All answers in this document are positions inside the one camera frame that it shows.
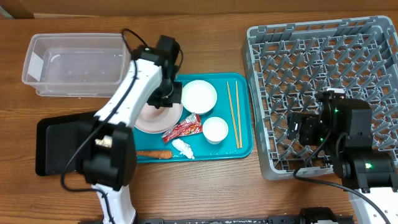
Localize white bowl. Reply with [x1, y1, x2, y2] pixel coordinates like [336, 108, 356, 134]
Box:
[181, 80, 218, 115]

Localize pink plate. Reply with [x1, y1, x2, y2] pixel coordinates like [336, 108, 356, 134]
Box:
[134, 103, 183, 134]

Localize white paper cup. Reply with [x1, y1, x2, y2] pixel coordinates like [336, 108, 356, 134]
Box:
[203, 117, 229, 144]

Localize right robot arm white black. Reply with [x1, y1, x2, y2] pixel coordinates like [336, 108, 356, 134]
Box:
[287, 88, 397, 223]

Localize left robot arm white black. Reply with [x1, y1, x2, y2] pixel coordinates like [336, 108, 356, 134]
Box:
[67, 35, 183, 223]

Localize grey dishwasher rack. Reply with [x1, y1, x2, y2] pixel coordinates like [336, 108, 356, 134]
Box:
[242, 16, 397, 180]

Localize red snack wrapper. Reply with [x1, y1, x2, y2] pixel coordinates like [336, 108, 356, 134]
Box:
[162, 113, 203, 143]

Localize teal serving tray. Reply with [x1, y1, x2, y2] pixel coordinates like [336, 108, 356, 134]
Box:
[132, 72, 254, 164]

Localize crumpled white tissue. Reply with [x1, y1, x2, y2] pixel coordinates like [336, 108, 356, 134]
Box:
[172, 139, 195, 159]

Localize orange carrot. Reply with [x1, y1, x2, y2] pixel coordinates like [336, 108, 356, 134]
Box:
[136, 150, 173, 159]

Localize right wooden chopstick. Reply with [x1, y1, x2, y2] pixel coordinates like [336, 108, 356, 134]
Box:
[235, 81, 243, 148]

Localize food scraps rice and peanuts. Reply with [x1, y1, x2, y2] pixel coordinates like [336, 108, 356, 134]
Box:
[95, 136, 113, 148]

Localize clear plastic bin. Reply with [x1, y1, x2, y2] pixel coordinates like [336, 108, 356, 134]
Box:
[22, 33, 130, 98]

